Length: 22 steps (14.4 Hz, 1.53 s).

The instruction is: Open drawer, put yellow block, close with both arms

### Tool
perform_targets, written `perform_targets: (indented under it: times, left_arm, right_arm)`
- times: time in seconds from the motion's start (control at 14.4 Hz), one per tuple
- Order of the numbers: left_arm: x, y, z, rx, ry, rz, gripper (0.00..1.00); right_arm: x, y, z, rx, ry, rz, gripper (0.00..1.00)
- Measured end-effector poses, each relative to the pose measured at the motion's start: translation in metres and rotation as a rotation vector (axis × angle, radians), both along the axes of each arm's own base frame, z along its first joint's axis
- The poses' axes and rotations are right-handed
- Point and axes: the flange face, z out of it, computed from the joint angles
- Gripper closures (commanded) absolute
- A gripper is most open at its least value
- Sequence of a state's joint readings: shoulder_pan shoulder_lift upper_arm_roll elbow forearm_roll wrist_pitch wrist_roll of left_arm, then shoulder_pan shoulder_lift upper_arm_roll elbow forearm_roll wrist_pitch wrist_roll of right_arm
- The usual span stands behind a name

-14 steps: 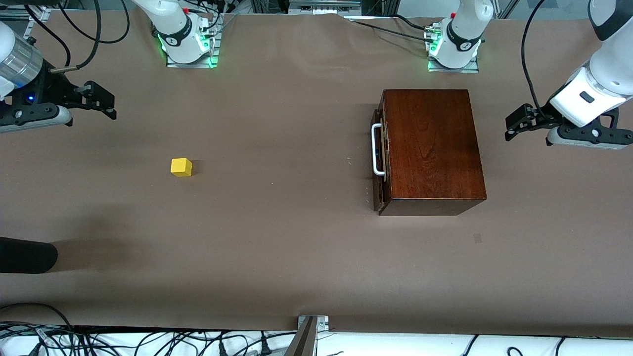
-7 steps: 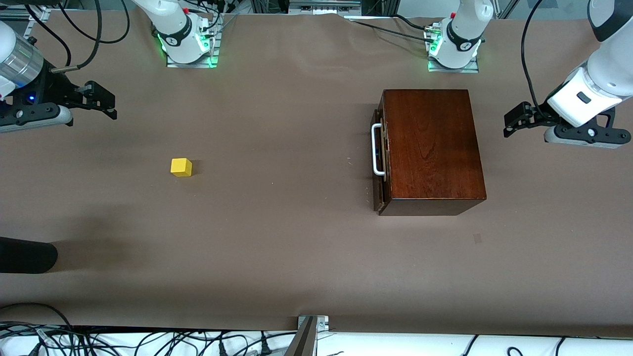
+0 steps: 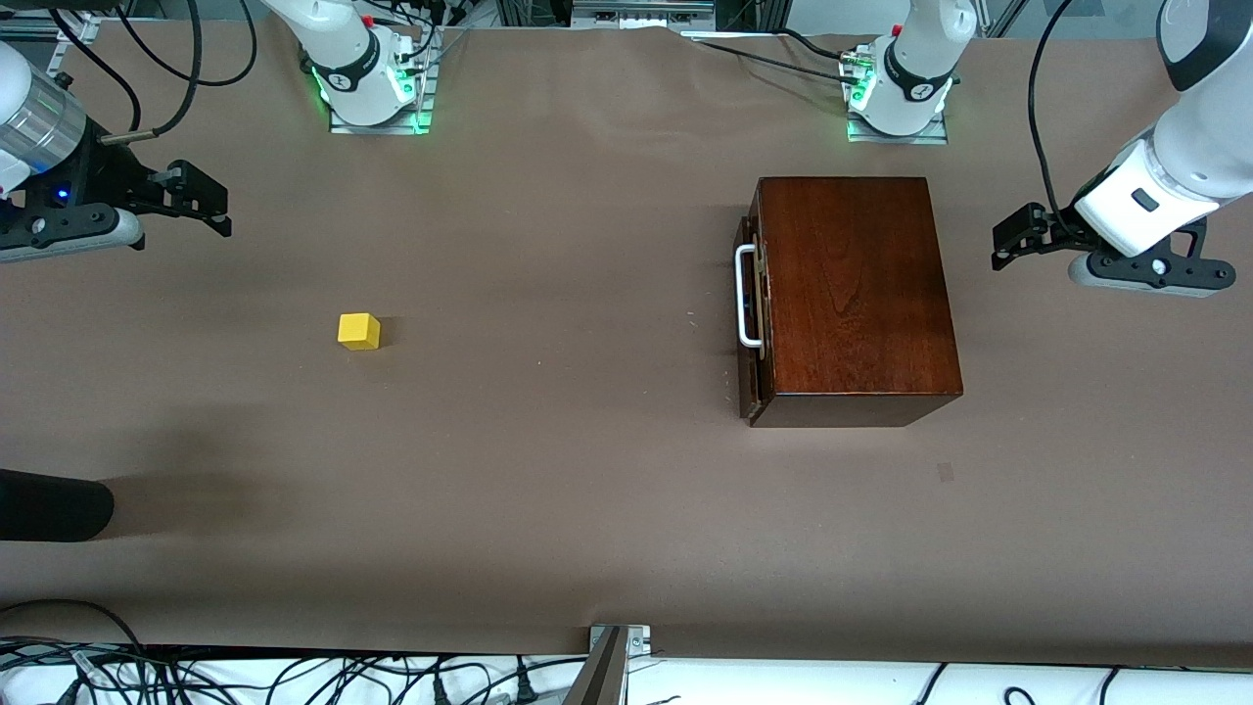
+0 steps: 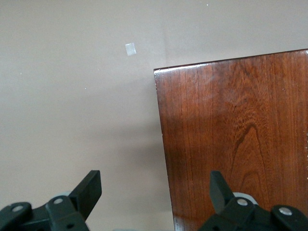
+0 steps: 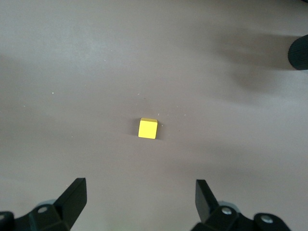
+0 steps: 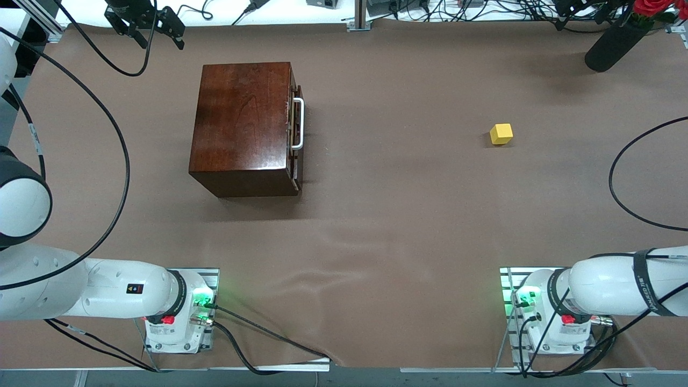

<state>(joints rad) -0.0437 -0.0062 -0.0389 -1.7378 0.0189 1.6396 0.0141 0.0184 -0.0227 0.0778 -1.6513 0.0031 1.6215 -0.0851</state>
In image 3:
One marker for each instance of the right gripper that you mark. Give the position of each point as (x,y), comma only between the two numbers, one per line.
(116,174)

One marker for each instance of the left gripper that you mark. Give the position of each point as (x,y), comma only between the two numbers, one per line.
(1055,228)

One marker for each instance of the yellow block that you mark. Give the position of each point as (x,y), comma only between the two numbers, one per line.
(358,331)

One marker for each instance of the wooden drawer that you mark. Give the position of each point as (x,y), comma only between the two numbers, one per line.
(752,382)

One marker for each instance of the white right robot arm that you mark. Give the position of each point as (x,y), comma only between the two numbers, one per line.
(338,39)

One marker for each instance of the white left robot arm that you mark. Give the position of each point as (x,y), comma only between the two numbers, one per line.
(920,59)

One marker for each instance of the dark wooden drawer cabinet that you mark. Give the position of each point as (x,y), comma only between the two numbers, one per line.
(852,294)

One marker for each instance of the black cylinder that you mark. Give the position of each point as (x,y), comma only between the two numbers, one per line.
(49,504)

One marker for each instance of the table cover sheet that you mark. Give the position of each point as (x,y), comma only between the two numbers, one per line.
(587,490)

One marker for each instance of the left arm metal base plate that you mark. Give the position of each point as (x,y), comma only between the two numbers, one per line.
(896,139)

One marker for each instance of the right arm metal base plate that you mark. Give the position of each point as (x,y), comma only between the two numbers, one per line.
(382,128)

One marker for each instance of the aluminium table edge rail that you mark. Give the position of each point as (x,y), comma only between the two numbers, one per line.
(78,24)

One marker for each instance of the aluminium frame with electronics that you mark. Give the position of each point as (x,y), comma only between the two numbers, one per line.
(641,12)

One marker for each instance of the small metal bracket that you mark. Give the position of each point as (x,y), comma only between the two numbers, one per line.
(636,638)

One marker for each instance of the dark metal post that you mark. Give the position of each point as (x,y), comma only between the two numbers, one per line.
(597,681)

